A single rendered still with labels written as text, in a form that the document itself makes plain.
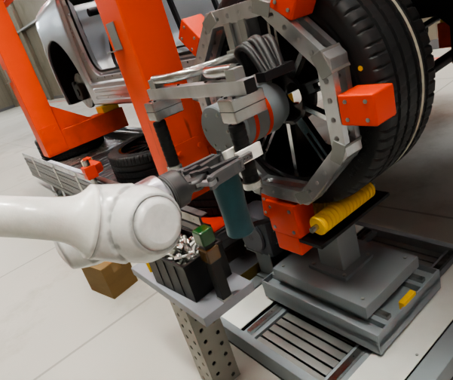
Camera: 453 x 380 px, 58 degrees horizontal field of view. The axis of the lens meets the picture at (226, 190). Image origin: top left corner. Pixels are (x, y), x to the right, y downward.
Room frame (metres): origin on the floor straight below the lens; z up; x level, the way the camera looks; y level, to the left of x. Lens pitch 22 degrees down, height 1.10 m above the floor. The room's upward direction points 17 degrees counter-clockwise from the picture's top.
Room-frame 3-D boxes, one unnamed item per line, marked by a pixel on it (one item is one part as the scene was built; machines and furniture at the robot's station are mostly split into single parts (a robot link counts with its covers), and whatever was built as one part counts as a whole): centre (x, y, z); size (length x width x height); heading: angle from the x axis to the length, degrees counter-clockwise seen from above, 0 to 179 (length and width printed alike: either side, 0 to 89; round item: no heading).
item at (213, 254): (0.90, 0.08, 0.59); 0.04 x 0.04 x 0.04; 32
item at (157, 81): (1.13, -0.01, 1.03); 0.19 x 0.18 x 0.11; 122
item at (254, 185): (0.84, -0.06, 0.83); 0.04 x 0.04 x 0.16
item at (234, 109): (0.86, -0.09, 0.93); 0.09 x 0.05 x 0.05; 122
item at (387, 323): (1.20, -0.31, 0.13); 0.50 x 0.36 x 0.10; 32
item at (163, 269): (1.02, 0.17, 0.51); 0.20 x 0.14 x 0.13; 37
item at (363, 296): (1.20, -0.31, 0.32); 0.40 x 0.30 x 0.28; 32
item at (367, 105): (0.85, -0.34, 0.85); 0.09 x 0.08 x 0.07; 32
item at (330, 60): (1.11, -0.17, 0.85); 0.54 x 0.07 x 0.54; 32
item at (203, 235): (0.90, 0.08, 0.64); 0.04 x 0.04 x 0.04; 32
